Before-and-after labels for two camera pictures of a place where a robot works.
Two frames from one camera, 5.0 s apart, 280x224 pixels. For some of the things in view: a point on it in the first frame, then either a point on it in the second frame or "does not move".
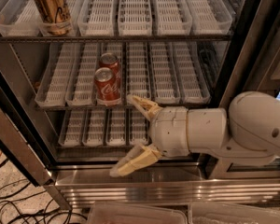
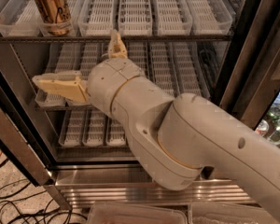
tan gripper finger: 147,107 -> 117,46
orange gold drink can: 52,8 does not move
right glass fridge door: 259,62 does not move
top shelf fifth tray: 173,16 does not move
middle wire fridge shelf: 84,107 does not move
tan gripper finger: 141,156 -> 67,84
